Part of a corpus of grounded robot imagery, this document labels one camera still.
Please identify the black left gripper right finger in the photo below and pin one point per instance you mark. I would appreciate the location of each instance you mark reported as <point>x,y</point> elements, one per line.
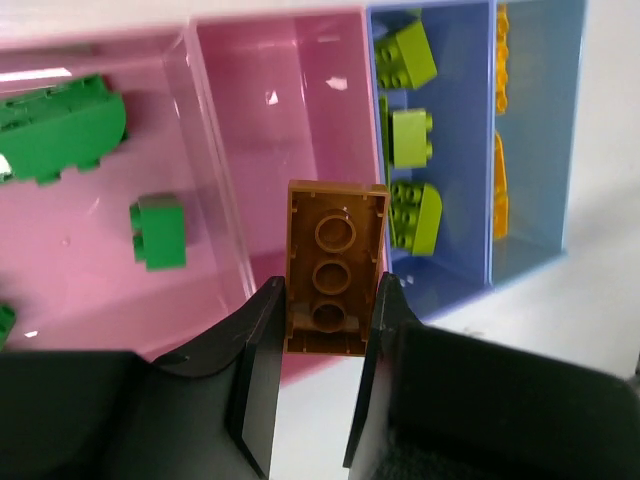
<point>434,404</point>

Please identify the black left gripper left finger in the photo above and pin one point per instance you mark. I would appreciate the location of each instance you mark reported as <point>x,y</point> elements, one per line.
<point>205,410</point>

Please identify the lime square lego brick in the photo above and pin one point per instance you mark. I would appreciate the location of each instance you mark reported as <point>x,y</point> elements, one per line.
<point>416,212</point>

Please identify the brown lego plate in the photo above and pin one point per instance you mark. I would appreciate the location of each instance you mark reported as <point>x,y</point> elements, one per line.
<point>334,258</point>

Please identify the green square lego brick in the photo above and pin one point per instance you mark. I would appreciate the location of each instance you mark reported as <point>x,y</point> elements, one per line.
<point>159,236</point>

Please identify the small dark green lego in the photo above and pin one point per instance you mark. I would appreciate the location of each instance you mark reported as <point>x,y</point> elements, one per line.
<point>7,322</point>

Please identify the yellow lego plate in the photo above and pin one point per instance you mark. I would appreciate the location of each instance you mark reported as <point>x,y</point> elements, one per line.
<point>501,199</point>

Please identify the lime lego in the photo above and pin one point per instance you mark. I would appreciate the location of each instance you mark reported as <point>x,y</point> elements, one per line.
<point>384,127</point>
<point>403,58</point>
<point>410,129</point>

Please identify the yellow round printed lego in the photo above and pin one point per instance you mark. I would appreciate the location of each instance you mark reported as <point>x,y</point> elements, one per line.
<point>502,55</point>

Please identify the dark blue bin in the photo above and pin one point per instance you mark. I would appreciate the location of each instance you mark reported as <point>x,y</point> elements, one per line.
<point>461,35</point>

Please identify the large pink bin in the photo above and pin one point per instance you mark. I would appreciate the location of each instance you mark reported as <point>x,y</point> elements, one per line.
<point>67,260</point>

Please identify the lime lego in blue bin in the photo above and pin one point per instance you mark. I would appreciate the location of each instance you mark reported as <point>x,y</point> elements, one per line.
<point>384,127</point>

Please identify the narrow pink bin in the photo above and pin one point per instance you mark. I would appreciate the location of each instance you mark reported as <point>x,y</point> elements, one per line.
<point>289,97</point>

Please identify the light blue bin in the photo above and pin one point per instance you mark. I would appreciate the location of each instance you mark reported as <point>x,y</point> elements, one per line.
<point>537,131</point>

